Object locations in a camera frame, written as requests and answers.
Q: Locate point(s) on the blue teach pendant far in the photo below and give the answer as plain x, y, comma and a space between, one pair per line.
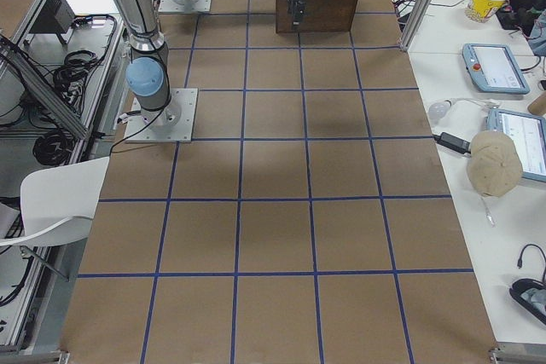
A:
493, 69

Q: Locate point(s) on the black power adapter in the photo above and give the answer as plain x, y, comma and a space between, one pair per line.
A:
453, 143

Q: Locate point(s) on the cardboard tube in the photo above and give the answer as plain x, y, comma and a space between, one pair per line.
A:
538, 106

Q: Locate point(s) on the beige baseball cap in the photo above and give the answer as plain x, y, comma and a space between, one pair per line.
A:
494, 167

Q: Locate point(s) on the blue teach pendant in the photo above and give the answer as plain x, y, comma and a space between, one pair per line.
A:
528, 134
493, 69

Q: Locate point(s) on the black glasses case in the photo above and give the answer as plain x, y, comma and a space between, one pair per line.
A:
530, 294

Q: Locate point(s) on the white plastic chair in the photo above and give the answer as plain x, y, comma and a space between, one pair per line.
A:
58, 204

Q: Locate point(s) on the yellow popcorn paper cup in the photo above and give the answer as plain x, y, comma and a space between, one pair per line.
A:
482, 10

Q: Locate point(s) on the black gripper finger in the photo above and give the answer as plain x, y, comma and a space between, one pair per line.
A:
298, 18
292, 7

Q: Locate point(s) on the blue teach pendant near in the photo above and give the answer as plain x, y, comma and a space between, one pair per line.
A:
528, 134

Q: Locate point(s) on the white light bulb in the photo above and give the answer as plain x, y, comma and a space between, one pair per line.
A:
439, 110

